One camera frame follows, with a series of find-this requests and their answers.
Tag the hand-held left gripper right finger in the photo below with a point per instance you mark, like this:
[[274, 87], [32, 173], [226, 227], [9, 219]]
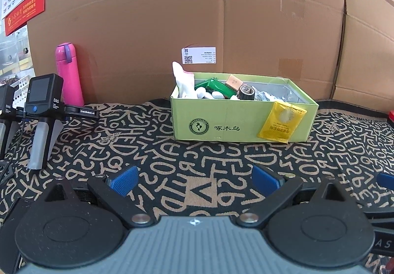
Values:
[[266, 178]]

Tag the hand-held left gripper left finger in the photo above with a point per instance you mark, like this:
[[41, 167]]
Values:
[[124, 180]]

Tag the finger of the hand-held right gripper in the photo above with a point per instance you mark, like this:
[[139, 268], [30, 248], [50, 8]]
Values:
[[387, 181], [375, 204]]

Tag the light green cardboard box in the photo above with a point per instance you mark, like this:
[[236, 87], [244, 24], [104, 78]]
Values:
[[231, 120]]

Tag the clear plastic bag green print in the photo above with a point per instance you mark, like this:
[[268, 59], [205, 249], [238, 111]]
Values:
[[264, 96]]

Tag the black tape roll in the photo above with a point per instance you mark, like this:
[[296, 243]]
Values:
[[246, 92]]

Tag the clear plastic cup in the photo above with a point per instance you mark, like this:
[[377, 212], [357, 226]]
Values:
[[286, 89]]

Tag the small brown box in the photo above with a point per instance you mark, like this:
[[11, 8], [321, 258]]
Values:
[[234, 82]]

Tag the dark green box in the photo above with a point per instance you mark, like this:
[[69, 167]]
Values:
[[218, 86]]

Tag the white glove pink cuff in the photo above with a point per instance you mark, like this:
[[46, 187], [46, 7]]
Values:
[[201, 92], [183, 83]]

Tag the yellow sachet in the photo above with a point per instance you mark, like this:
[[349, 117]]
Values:
[[281, 123]]

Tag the red plastic item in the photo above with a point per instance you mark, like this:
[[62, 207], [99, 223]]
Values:
[[391, 115]]

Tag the pink bottle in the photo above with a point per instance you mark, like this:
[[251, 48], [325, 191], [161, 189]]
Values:
[[69, 77]]

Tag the black hand-held device with screen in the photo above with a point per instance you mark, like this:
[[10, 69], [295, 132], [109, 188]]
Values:
[[43, 95]]

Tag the black smartphone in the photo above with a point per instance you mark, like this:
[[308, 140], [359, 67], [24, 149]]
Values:
[[10, 224]]

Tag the white shipping label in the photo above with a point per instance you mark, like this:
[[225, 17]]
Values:
[[198, 55]]

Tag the large brown cardboard box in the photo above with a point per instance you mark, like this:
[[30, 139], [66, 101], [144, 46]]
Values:
[[138, 31]]

